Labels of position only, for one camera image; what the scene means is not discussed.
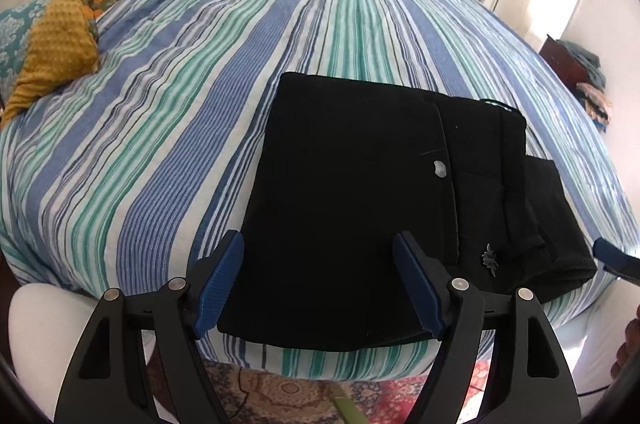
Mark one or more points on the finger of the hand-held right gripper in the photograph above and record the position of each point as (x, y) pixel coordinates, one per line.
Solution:
(612, 254)

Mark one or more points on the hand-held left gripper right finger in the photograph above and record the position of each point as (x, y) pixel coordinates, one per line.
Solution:
(420, 284)

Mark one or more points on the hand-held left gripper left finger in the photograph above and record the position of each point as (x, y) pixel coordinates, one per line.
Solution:
(220, 284)

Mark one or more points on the black pants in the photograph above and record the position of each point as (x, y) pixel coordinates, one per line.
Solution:
(360, 204)

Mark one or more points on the red patterned rug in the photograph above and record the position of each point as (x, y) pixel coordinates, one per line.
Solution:
(280, 396)

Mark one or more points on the green flat object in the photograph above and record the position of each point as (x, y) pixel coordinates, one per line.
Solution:
(350, 406)

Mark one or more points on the pile of folded clothes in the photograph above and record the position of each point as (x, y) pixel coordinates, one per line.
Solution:
(595, 94)

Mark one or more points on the striped blue green blanket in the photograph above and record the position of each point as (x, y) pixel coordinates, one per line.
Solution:
(165, 114)

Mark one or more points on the white bed base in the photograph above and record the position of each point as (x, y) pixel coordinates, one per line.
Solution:
(40, 334)

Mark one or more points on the dark wooden dresser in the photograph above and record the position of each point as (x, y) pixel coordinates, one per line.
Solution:
(562, 64)

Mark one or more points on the mustard yellow pillow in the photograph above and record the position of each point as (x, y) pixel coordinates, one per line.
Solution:
(57, 49)

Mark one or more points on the teal patterned pillow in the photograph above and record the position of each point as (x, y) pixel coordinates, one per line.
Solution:
(12, 39)

